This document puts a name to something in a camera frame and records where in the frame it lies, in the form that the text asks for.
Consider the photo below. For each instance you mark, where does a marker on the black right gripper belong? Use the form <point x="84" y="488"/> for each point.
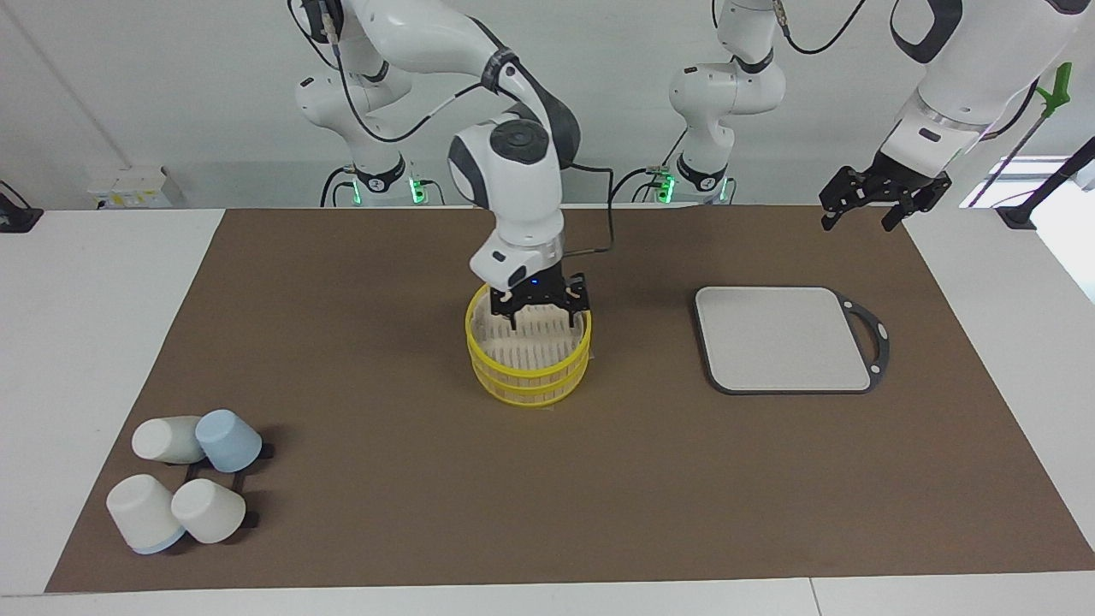
<point x="541" y="291"/>

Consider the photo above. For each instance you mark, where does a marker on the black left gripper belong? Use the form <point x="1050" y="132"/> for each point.
<point x="898" y="178"/>

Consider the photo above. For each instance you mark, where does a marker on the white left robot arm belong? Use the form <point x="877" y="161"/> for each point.
<point x="975" y="77"/>

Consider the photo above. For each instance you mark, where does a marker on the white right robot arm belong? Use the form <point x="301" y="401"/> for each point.
<point x="513" y="188"/>

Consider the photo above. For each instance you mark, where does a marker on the yellow bamboo steamer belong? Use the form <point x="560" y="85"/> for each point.
<point x="530" y="381"/>

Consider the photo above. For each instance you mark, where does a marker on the thin grey rod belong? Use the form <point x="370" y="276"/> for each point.
<point x="1014" y="154"/>

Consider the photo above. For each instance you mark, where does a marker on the grey cutting board black rim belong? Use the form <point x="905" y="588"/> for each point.
<point x="770" y="342"/>

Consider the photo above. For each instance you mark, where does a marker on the green clamp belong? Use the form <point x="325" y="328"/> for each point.
<point x="1059" y="85"/>

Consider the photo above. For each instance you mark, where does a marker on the brown table mat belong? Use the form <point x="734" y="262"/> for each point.
<point x="428" y="479"/>

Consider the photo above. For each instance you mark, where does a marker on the light blue cup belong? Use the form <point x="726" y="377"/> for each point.
<point x="229" y="441"/>

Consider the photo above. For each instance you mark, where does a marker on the plain white cup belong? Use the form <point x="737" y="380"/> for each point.
<point x="208" y="511"/>

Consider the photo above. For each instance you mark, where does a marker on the white cup lying sideways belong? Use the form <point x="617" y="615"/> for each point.
<point x="162" y="439"/>

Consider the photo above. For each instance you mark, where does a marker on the white box with labels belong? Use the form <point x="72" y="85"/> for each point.
<point x="128" y="188"/>

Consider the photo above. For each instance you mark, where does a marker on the white cup with blue rim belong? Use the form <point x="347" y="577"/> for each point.
<point x="141" y="512"/>

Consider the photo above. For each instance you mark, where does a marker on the black table clamp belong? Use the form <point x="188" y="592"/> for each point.
<point x="17" y="218"/>

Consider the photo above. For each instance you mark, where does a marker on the black camera stand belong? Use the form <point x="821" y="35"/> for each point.
<point x="1018" y="216"/>

